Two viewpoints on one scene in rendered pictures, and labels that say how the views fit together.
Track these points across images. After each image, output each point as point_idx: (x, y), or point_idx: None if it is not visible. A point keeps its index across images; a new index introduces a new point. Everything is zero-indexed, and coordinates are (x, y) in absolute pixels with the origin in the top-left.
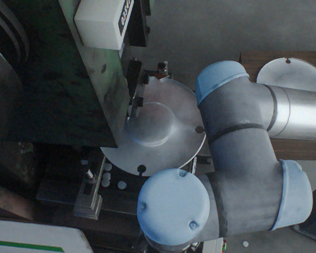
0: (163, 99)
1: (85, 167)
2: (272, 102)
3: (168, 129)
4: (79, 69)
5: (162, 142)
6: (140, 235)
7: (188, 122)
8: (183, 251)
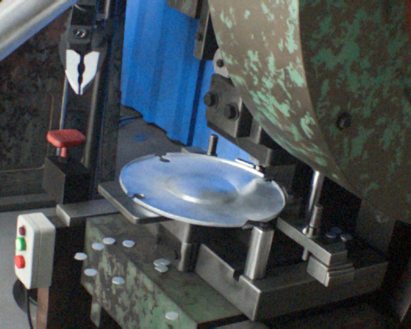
0: (217, 208)
1: (217, 136)
2: None
3: (174, 184)
4: None
5: (167, 178)
6: (105, 13)
7: (160, 198)
8: (70, 14)
